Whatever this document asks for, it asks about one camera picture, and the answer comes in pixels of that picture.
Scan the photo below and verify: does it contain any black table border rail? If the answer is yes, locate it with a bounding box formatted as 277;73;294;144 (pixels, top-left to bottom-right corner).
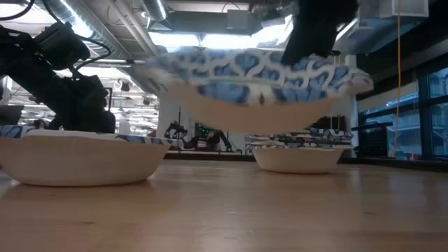
164;150;448;173

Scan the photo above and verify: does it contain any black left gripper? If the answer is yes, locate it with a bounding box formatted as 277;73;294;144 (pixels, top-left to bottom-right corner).
48;75;116;134

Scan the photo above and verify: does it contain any grey ceiling box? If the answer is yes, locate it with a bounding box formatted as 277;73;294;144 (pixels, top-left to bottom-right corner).
226;9;250;32

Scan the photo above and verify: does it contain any dark window frame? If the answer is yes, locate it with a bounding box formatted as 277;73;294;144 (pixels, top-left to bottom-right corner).
356;66;448;160

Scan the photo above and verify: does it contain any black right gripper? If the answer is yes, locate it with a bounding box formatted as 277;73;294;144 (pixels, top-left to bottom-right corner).
280;0;360;67

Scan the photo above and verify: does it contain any long linear ceiling light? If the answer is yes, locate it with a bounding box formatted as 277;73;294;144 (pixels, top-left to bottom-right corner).
75;58;148;67

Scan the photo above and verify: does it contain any black perforated rack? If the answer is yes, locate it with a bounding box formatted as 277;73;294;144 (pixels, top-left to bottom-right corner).
358;122;389;158

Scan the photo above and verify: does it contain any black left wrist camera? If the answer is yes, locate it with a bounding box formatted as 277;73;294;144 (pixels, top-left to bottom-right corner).
34;21;91;70

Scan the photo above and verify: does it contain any long silver spiral air duct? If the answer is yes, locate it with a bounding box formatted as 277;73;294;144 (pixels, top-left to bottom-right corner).
45;0;169;90

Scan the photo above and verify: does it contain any black looping camera cable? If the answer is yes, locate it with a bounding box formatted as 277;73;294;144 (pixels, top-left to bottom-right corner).
69;34;113;80

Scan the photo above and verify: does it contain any black hanging cable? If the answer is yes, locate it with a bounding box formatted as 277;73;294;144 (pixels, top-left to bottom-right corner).
0;0;35;21
41;0;64;24

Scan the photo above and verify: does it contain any black metal frame stand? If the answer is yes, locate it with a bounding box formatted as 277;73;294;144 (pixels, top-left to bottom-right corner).
177;106;183;148
104;86;113;113

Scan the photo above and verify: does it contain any dark monitor screen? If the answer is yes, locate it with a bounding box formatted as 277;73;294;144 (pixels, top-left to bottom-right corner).
0;104;25;126

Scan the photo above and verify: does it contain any white ceiling box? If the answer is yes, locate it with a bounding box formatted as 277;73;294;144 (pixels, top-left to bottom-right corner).
379;0;430;18

